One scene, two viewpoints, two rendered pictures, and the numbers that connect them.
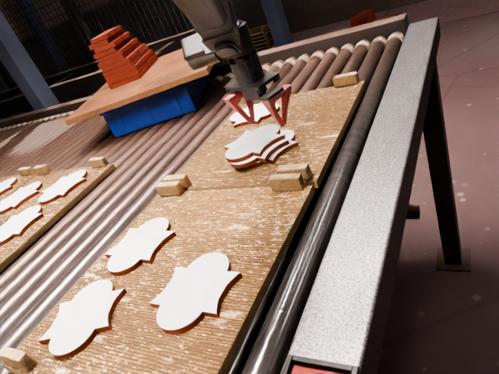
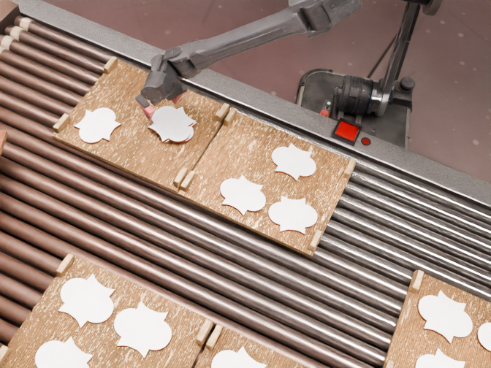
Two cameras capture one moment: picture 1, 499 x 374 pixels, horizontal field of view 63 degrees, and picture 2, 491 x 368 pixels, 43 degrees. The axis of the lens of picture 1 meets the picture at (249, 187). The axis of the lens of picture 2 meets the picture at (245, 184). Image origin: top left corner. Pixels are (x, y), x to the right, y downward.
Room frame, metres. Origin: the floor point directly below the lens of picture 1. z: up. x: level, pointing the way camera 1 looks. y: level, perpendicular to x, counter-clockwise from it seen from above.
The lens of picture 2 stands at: (0.95, 1.11, 2.43)
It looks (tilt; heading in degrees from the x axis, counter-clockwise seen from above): 56 degrees down; 250
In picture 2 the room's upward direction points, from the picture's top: 10 degrees clockwise
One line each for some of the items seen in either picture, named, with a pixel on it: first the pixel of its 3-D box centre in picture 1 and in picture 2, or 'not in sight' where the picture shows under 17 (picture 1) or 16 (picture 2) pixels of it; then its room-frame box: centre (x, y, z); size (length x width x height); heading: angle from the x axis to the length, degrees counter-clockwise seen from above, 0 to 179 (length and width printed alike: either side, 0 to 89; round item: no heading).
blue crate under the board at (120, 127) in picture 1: (158, 95); not in sight; (1.46, 0.16, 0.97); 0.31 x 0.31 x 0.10; 75
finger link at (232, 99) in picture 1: (249, 103); (152, 106); (0.83, -0.07, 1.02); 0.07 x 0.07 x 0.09; 31
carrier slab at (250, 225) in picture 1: (171, 271); (269, 179); (0.52, 0.16, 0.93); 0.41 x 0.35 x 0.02; 142
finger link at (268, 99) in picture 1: (272, 104); (171, 94); (0.77, -0.11, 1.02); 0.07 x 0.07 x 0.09; 31
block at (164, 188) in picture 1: (169, 188); (188, 181); (0.76, 0.15, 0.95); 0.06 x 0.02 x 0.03; 52
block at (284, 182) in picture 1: (286, 182); (230, 116); (0.59, -0.06, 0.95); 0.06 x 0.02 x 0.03; 52
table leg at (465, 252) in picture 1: (440, 171); not in sight; (1.13, -0.62, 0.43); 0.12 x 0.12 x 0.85; 53
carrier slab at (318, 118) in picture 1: (270, 135); (144, 122); (0.85, -0.09, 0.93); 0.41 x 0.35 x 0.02; 143
